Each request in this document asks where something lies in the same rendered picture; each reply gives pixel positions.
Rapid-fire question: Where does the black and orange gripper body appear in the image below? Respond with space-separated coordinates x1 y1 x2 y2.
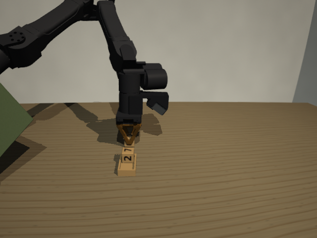
116 92 142 124

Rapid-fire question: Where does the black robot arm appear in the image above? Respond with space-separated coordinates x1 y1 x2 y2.
0 0 169 116

